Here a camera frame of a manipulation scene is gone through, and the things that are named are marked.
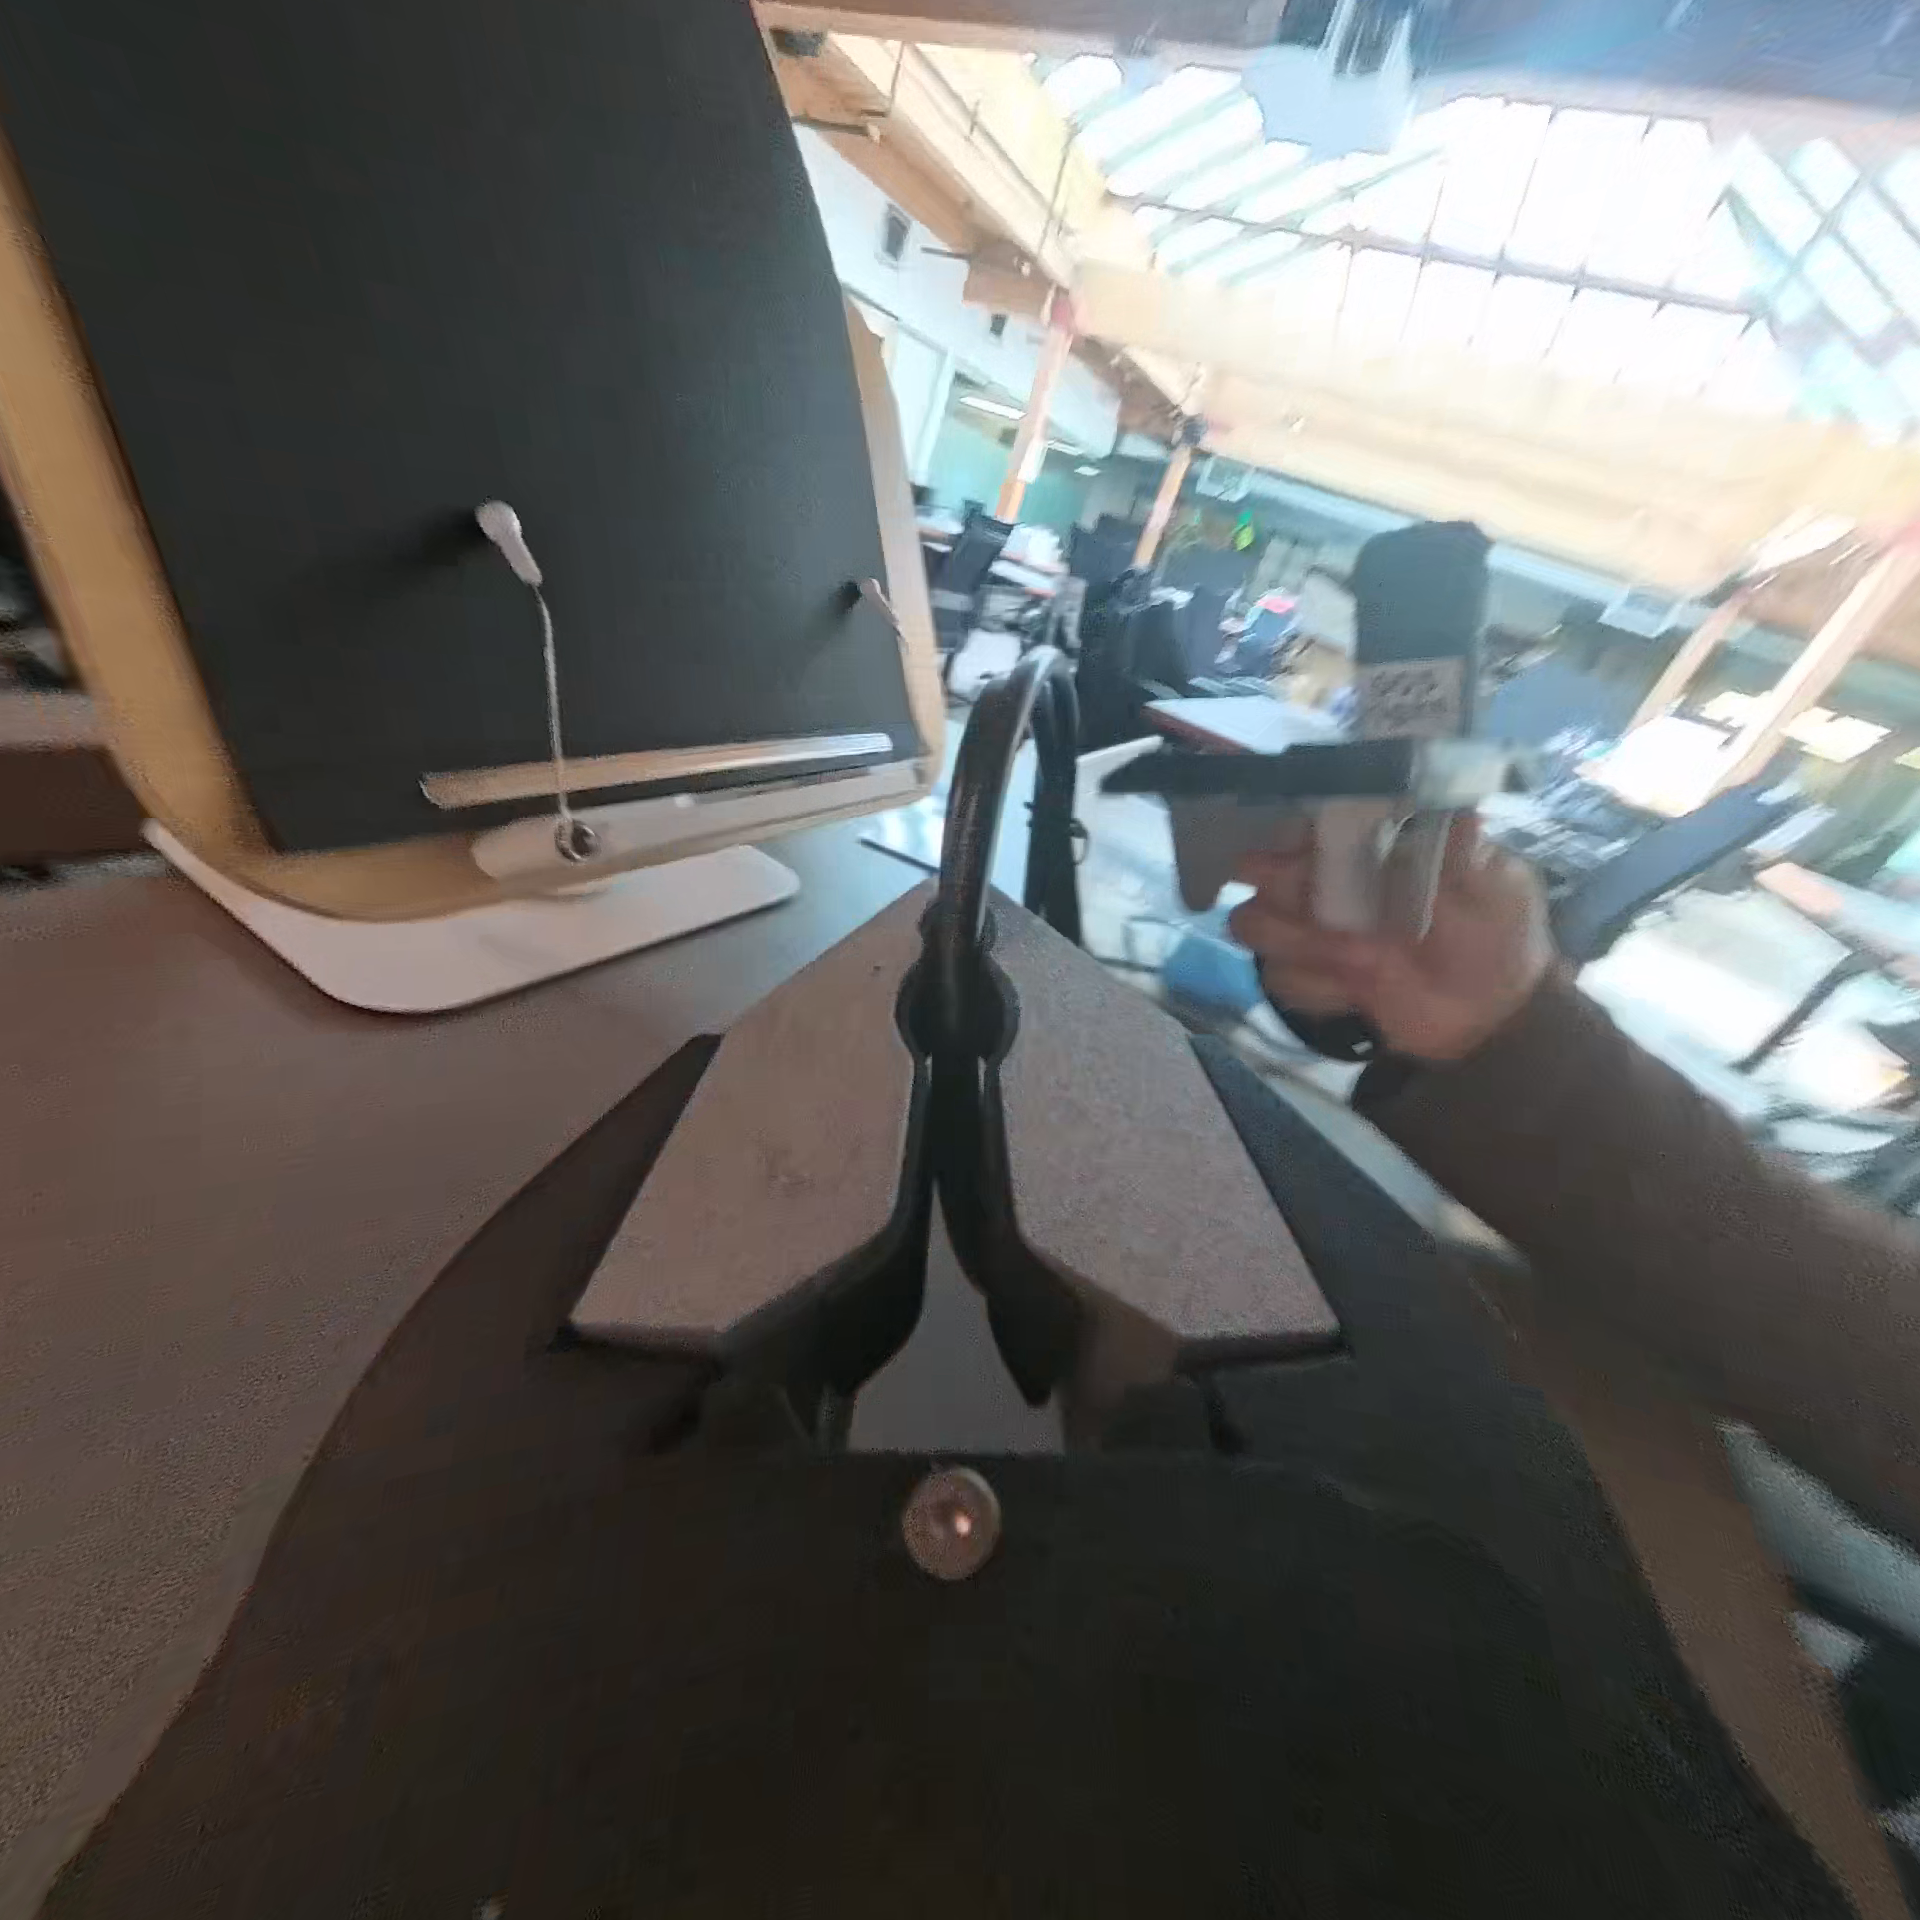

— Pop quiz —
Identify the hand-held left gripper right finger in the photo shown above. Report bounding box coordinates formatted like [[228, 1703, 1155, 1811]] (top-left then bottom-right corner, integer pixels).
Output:
[[976, 889, 1343, 1411]]

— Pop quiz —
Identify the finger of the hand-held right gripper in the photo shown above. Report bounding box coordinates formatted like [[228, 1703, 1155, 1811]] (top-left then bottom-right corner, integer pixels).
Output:
[[1100, 742, 1312, 912]]

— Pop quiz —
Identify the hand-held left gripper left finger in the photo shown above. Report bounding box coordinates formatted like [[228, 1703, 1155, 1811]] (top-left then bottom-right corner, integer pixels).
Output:
[[564, 882, 949, 1402]]

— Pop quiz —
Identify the clear plastic organizer box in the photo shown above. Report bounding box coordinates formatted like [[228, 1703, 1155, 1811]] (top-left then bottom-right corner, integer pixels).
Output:
[[1070, 810, 1308, 1067]]

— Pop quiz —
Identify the blue whiteboard eraser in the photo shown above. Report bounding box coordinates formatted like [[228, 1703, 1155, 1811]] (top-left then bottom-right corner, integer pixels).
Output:
[[1168, 929, 1263, 1030]]

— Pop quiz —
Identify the black ethernet cable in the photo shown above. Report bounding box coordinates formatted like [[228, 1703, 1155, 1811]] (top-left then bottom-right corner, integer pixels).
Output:
[[914, 645, 1092, 1083]]

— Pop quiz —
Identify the person's right forearm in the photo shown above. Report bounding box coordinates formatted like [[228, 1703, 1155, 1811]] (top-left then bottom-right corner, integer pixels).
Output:
[[1360, 964, 1920, 1499]]

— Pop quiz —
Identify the person's right hand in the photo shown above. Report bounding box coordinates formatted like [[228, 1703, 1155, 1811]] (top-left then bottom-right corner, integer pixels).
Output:
[[1232, 816, 1556, 1067]]

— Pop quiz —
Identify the long table with brown edge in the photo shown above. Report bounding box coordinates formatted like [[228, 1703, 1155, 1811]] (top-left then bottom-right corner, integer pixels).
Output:
[[1142, 695, 1343, 757]]

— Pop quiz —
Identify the row of black office chairs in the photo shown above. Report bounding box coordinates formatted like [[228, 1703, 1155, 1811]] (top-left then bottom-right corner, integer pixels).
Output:
[[920, 503, 1308, 721]]

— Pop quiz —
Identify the black board with wooden frame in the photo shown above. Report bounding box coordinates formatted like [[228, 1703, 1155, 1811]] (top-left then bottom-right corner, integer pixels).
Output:
[[0, 0, 950, 921]]

